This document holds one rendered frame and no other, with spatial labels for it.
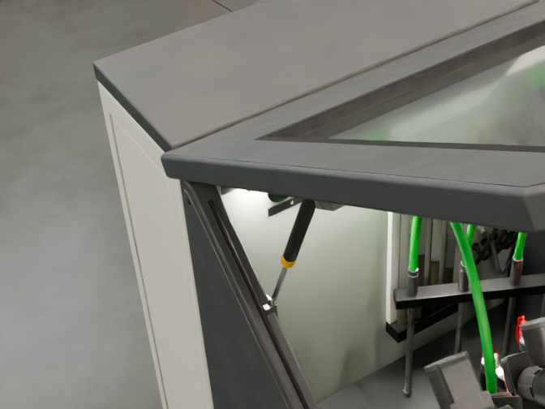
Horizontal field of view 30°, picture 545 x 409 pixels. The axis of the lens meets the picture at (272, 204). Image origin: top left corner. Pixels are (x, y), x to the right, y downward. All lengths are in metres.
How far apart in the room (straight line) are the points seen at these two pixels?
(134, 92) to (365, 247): 0.48
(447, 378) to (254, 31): 0.72
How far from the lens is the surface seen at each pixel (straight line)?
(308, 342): 1.82
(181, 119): 1.50
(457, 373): 1.24
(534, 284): 1.81
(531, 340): 1.45
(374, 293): 1.85
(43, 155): 4.06
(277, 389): 1.48
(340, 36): 1.67
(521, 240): 1.73
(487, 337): 1.37
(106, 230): 3.65
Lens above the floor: 2.36
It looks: 40 degrees down
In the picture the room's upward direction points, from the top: 4 degrees counter-clockwise
